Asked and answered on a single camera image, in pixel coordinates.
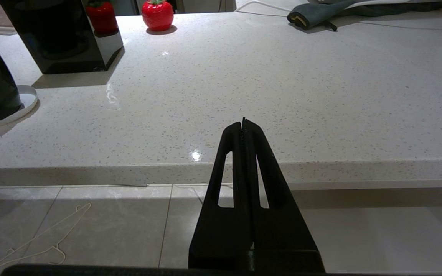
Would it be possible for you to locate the black tissue box white lid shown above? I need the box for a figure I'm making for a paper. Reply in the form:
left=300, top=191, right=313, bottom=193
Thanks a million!
left=0, top=0, right=124, bottom=74

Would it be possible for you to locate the white power cable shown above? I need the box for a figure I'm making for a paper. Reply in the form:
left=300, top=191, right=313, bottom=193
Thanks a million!
left=234, top=0, right=442, bottom=14

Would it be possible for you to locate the red tomato-shaped timer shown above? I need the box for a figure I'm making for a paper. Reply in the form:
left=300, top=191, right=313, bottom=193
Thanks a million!
left=141, top=0, right=175, bottom=32

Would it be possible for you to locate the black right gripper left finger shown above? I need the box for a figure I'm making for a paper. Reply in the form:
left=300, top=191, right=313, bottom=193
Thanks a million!
left=188, top=121, right=253, bottom=269

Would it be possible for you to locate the white round coaster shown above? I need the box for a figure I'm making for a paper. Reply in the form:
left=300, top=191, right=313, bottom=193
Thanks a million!
left=0, top=85, right=38, bottom=127

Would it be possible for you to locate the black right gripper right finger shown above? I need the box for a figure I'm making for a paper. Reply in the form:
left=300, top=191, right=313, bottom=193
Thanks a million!
left=243, top=117, right=326, bottom=273

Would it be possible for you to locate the grey oven mitt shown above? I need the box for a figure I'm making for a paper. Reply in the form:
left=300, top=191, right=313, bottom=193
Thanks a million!
left=287, top=0, right=442, bottom=32

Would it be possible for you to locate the thin wire clothes hanger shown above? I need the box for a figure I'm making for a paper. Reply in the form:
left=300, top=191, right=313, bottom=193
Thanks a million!
left=0, top=203, right=92, bottom=266

